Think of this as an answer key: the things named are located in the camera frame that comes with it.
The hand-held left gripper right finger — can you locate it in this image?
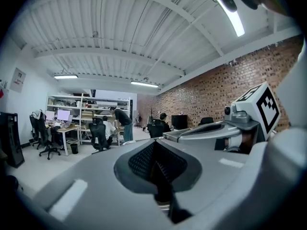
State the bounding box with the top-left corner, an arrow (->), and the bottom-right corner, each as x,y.
154,127 -> 307,230

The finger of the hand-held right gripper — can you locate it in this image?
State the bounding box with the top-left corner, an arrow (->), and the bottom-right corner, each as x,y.
163,122 -> 225,139

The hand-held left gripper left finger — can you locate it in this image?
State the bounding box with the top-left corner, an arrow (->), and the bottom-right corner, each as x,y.
31,139 -> 174,230

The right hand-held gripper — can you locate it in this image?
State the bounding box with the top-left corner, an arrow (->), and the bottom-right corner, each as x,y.
177,81 -> 282,154

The black cabinet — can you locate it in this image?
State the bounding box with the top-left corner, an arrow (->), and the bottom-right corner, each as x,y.
171,115 -> 189,130

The black office chair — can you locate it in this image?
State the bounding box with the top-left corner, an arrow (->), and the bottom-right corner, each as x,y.
29,111 -> 61,161
88,117 -> 111,152
146,118 -> 166,138
198,117 -> 214,127

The ceiling tube light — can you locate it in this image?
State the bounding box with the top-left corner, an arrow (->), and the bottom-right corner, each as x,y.
130,80 -> 159,88
54,73 -> 79,80
201,0 -> 246,37

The wooden top white desk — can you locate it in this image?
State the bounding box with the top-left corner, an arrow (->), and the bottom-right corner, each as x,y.
47,125 -> 81,156

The white shelving rack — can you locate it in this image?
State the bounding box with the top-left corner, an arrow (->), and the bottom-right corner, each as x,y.
47,93 -> 133,146

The grey hooded jacket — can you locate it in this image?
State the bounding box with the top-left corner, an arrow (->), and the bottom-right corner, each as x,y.
30,109 -> 46,129

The tall black panel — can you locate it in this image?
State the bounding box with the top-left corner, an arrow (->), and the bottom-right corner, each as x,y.
0,111 -> 25,169

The white wall panel box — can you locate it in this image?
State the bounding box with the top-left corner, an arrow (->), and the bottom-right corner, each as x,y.
9,67 -> 26,93

